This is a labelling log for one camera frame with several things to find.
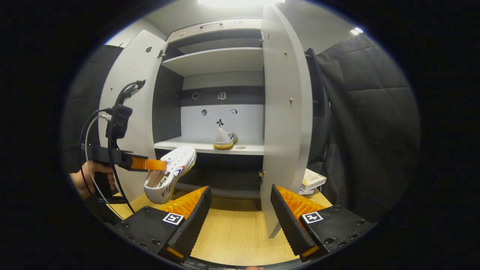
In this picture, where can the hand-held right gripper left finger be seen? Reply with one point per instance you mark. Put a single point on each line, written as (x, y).
(195, 221)

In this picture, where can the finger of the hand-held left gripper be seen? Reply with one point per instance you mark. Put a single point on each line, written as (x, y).
(150, 164)

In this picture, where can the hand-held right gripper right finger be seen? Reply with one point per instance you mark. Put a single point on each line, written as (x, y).
(288, 225)

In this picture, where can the white shoe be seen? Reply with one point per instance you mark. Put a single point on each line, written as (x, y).
(168, 176)
(225, 140)

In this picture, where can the grey shoe cabinet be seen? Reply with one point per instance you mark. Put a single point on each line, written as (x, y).
(221, 123)

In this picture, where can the grey cabinet door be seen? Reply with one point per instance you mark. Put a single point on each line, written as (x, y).
(283, 131)
(138, 75)

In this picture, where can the blue book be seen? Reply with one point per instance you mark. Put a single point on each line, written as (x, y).
(306, 192)

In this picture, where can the beige book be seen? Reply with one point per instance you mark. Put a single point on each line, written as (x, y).
(313, 179)

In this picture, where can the large ceiling light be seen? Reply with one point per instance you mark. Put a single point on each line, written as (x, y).
(240, 2)

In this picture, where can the small ceiling light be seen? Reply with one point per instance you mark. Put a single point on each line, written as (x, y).
(356, 31)

